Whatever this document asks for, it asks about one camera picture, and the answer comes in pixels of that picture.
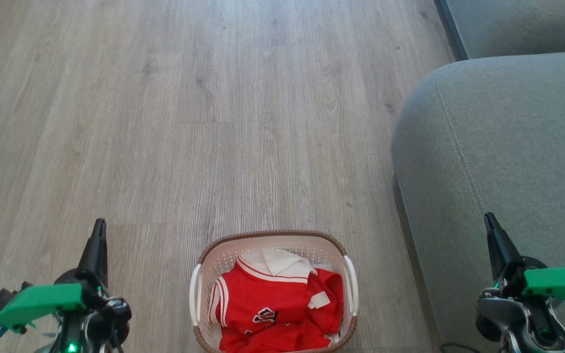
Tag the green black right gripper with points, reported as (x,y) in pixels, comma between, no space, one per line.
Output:
(559,284)

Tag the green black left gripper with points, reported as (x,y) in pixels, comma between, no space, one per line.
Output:
(42,301)

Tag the red jersey with white collar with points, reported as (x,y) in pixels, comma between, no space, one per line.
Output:
(258,299)

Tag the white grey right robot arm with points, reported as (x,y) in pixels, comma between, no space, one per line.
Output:
(503,316)

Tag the grey sofa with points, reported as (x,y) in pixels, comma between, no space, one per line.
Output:
(498,147)

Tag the white brown-rimmed laundry basket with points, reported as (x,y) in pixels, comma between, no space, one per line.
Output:
(204,274)

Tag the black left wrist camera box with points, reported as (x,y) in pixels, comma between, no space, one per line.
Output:
(0,300)

